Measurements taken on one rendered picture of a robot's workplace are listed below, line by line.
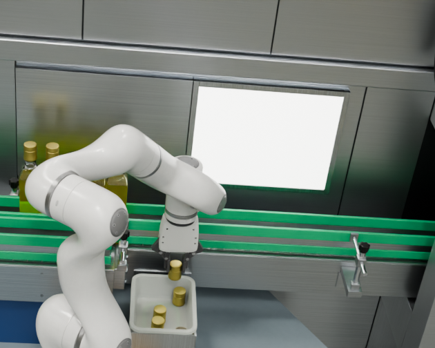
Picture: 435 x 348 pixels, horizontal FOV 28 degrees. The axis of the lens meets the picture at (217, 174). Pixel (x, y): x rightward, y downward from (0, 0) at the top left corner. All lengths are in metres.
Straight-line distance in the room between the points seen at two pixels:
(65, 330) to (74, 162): 0.42
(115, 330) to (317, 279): 0.77
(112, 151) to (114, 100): 0.62
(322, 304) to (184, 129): 0.82
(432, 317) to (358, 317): 0.52
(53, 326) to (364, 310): 1.24
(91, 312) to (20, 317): 0.62
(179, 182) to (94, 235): 0.36
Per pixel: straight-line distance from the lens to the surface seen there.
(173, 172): 1.97
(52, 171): 1.76
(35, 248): 2.34
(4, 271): 2.37
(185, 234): 2.20
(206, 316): 2.67
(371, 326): 2.98
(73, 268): 1.82
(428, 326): 2.49
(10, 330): 2.54
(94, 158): 1.76
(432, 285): 2.44
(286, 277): 2.50
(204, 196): 2.02
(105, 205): 1.69
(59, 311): 2.01
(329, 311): 2.90
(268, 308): 2.74
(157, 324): 2.29
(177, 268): 2.28
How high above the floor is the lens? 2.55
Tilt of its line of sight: 33 degrees down
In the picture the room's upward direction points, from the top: 7 degrees clockwise
